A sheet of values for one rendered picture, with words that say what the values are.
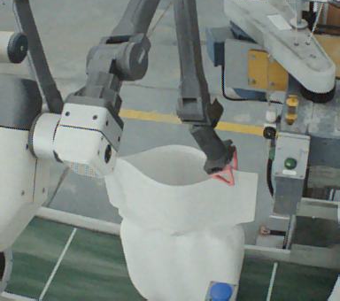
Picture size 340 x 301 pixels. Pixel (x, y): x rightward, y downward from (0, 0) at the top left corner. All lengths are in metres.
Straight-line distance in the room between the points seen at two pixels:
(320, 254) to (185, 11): 1.13
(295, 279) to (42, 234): 1.06
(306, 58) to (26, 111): 0.66
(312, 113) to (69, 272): 1.27
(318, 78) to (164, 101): 2.38
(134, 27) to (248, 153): 2.13
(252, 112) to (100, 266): 1.67
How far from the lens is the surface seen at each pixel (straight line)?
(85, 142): 0.97
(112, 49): 1.09
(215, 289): 1.50
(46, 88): 1.55
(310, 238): 2.04
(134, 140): 3.29
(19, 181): 1.05
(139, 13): 1.15
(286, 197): 1.35
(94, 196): 2.98
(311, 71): 1.27
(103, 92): 1.02
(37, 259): 2.26
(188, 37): 1.37
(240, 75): 1.62
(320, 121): 1.25
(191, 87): 1.39
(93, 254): 2.22
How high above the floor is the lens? 2.10
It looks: 39 degrees down
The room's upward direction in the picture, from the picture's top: 4 degrees counter-clockwise
